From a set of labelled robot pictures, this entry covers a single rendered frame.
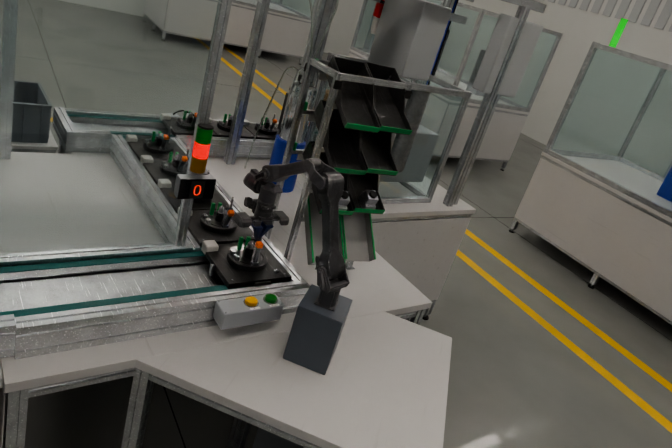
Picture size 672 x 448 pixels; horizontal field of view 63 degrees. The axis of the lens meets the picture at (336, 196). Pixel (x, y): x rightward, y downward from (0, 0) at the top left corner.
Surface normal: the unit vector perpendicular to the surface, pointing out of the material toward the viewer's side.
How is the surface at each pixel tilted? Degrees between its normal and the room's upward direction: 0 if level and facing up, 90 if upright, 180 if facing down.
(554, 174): 90
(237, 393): 0
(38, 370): 0
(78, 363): 0
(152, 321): 90
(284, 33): 90
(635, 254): 90
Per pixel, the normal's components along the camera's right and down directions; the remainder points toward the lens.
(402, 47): -0.79, 0.01
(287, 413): 0.27, -0.89
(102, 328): 0.54, 0.46
